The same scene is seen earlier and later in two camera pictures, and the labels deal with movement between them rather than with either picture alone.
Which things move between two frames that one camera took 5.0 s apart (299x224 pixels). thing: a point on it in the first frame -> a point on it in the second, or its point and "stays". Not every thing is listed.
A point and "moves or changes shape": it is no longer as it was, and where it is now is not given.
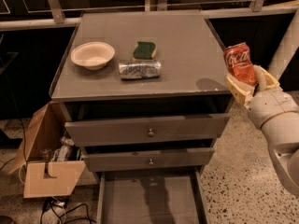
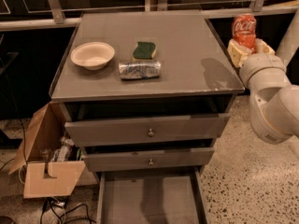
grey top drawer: [146, 130] stays
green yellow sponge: [145, 50] stays
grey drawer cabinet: [143, 91] stays
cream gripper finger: [263, 79] -> [262, 48]
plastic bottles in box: [67, 151] stays
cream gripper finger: [243, 91] -> [237, 51]
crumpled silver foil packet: [141, 69] stays
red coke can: [238, 63] moves or changes shape
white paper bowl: [92, 55] stays
